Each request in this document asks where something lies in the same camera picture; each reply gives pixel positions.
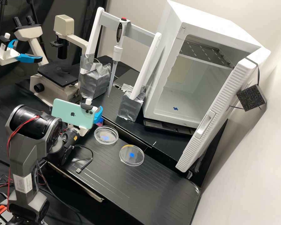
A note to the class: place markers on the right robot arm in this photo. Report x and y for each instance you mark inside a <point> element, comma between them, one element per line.
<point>23,150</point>

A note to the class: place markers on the pipette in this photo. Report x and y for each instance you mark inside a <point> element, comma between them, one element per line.
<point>119,32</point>

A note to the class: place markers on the cream microscope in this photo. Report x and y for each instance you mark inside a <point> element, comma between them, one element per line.
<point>53,82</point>

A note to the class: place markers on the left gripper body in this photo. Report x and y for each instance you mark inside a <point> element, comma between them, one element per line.
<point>7,55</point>

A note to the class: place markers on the right wrist camera phone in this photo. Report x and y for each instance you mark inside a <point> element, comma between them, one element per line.
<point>68,112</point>

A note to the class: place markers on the incubator door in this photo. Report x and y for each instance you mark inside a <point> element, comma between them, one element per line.
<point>224,98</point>

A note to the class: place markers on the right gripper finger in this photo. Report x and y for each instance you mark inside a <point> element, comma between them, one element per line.
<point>99,113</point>

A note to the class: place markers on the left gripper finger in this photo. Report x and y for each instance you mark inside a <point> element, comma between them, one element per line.
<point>29,58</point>
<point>13,43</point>

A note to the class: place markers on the petri dish lid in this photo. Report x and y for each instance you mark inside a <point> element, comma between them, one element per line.
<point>131,155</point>

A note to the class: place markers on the white pipette stand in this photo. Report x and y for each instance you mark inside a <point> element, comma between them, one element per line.
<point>93,79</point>

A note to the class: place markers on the white incubator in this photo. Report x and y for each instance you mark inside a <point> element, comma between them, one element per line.
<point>201,28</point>

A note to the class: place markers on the petri dish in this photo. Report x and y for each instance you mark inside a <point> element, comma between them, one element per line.
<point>106,135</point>

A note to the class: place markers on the black platform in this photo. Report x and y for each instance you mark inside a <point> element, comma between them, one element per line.
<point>140,133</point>
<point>135,187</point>

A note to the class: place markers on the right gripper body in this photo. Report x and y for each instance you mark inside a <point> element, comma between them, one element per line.
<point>84,131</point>

